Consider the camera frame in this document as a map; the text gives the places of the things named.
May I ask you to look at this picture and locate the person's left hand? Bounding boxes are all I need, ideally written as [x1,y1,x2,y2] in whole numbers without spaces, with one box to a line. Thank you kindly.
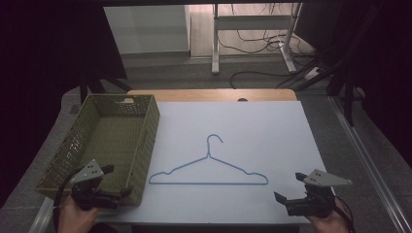
[56,195,102,233]

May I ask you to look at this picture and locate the aluminium rail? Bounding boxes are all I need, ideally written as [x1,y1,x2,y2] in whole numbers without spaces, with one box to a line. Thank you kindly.
[327,95,412,233]
[28,196,55,233]

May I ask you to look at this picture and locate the white paper sheet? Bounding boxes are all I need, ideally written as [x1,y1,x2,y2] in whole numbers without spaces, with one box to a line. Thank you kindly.
[96,100,327,225]

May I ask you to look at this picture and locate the white desk frame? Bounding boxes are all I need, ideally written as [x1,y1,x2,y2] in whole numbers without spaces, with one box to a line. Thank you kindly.
[211,3,304,76]

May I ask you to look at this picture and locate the wooden table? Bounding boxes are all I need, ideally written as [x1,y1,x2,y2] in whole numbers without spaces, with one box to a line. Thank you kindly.
[126,88,298,103]

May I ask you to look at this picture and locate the tangled black cables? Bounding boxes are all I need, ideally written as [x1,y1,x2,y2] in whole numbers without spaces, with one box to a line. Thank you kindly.
[217,3,317,59]

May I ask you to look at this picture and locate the black floor cable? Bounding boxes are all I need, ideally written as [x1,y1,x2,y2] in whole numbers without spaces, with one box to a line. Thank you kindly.
[229,70,294,89]

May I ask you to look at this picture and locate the blue wire clothes hanger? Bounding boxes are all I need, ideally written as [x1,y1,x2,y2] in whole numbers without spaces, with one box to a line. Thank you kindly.
[148,133,270,186]

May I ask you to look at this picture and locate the dark curtain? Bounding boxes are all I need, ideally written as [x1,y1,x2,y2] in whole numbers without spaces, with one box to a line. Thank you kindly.
[0,0,128,209]
[336,0,412,168]

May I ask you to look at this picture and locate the white cabinet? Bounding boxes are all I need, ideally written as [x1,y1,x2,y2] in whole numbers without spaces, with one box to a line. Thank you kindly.
[103,4,191,55]

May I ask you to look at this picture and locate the green woven plastic basket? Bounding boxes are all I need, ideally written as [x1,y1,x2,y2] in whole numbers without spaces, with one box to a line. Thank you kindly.
[35,93,161,208]

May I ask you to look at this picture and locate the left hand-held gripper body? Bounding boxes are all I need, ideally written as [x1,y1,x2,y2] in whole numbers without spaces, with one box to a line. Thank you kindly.
[69,158,122,212]

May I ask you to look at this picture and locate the black metal stand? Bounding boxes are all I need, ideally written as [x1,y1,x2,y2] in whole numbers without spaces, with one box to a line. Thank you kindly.
[292,0,387,128]

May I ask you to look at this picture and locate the person's right hand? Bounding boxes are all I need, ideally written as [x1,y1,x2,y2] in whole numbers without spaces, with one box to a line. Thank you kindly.
[305,197,353,233]

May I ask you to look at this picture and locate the white power strip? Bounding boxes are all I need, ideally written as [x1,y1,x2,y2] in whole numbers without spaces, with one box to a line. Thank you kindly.
[303,66,323,82]

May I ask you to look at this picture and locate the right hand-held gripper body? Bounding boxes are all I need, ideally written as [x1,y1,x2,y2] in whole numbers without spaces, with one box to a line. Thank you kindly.
[285,168,354,218]

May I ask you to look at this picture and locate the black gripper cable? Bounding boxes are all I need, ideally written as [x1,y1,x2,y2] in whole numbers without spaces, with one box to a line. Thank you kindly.
[332,195,357,233]
[52,168,83,224]

